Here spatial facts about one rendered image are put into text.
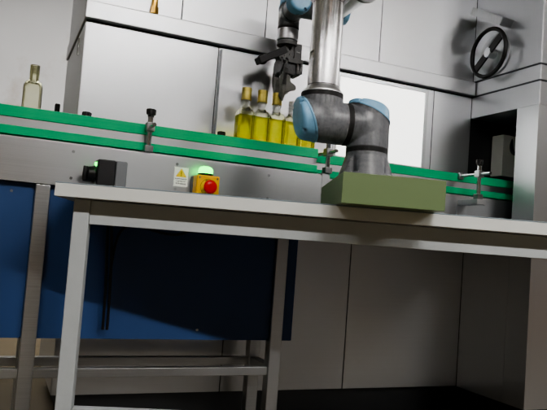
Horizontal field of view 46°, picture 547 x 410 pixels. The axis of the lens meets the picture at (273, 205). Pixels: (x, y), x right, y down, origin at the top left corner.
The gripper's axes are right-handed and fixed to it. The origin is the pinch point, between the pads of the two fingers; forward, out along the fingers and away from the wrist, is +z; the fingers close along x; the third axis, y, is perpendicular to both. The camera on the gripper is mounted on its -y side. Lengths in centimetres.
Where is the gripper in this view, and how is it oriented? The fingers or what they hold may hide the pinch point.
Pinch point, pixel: (277, 97)
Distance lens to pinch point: 225.7
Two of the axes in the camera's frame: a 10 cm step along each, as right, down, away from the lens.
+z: -0.7, 10.0, -0.6
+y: 9.1, 0.9, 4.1
